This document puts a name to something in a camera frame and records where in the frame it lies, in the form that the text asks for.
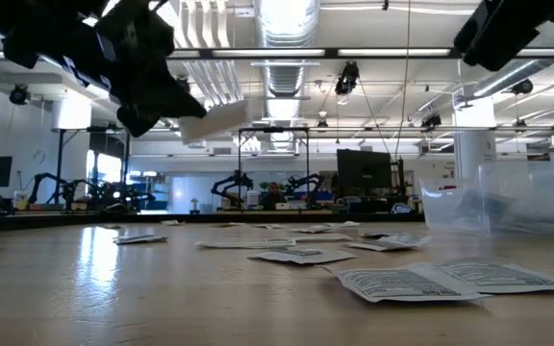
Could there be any large clear plastic container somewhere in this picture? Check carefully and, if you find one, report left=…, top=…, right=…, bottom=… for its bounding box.
left=478, top=153, right=554, bottom=246

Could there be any black station frame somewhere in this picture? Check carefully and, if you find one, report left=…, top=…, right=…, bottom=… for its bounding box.
left=53, top=125, right=133, bottom=209
left=236, top=126, right=312, bottom=208

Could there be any small clear plastic container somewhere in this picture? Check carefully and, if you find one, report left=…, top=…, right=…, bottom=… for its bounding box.
left=419, top=176, right=488, bottom=231

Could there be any seated person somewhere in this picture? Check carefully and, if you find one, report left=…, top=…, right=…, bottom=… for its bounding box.
left=262, top=181, right=288, bottom=211

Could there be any silver ceiling duct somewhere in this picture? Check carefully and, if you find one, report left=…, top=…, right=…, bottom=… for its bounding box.
left=255, top=0, right=322, bottom=151
left=471, top=28, right=554, bottom=100

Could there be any black computer monitor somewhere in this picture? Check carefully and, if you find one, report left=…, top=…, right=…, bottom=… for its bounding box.
left=337, top=148, right=393, bottom=189

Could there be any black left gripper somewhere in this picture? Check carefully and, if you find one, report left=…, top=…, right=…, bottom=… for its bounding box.
left=63, top=0, right=209, bottom=138

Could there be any black metal table frame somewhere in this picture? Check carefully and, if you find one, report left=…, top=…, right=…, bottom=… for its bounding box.
left=0, top=210, right=425, bottom=235

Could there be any white bottle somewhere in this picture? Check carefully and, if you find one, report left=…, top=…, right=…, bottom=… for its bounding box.
left=13, top=189, right=31, bottom=211

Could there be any black ceiling camera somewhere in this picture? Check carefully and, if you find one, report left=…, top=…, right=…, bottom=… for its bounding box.
left=334, top=61, right=361, bottom=96

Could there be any white round column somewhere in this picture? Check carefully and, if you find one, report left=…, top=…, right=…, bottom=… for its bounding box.
left=453, top=103, right=498, bottom=180
left=51, top=95, right=93, bottom=131

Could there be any black overhead light beam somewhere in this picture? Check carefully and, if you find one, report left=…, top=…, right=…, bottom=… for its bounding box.
left=0, top=46, right=554, bottom=61

